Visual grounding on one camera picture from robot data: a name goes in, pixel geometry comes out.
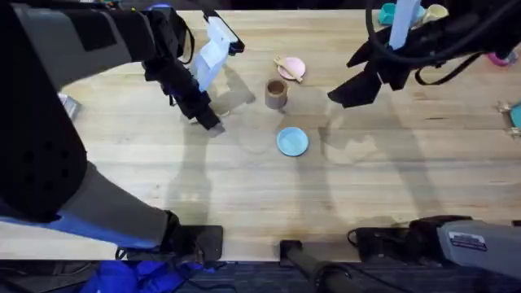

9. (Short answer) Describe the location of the teal cup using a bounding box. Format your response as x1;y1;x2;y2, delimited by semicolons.
377;2;397;26

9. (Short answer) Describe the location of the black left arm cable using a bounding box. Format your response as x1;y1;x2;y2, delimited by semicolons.
177;22;196;66

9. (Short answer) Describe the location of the light blue plate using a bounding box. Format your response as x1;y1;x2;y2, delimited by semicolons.
275;126;310;158

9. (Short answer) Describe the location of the left wrist upright plate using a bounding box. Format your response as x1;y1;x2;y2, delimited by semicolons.
190;10;246;93

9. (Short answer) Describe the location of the teal and metal object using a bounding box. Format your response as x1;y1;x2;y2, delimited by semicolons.
497;100;521;140

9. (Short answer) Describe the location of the cream cup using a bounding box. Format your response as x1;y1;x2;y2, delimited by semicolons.
421;3;450;24

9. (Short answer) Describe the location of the wooden fork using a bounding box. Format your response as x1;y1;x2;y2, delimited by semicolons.
273;55;304;84

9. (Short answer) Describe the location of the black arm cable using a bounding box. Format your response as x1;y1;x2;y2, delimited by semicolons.
177;22;196;66
365;0;521;87

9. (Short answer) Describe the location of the brown cup container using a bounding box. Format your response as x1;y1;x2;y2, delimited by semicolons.
264;77;290;111

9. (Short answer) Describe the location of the wrist upright plate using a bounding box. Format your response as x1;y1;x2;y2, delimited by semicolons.
190;10;246;93
387;0;422;50

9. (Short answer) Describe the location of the pink round object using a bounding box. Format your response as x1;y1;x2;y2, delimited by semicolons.
487;49;519;68

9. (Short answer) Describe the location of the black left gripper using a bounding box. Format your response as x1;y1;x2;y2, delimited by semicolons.
140;7;223;132

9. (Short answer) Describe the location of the pink plate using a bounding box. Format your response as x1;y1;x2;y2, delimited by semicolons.
277;56;307;81

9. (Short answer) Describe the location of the grey metal object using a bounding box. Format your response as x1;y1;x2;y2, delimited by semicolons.
58;92;83;120

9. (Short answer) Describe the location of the right wrist upright plate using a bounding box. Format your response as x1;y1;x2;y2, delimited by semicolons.
387;0;422;50

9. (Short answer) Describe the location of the blue cloth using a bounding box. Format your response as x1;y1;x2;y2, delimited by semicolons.
79;260;217;293

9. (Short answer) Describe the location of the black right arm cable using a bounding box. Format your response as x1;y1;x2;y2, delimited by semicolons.
365;0;521;87

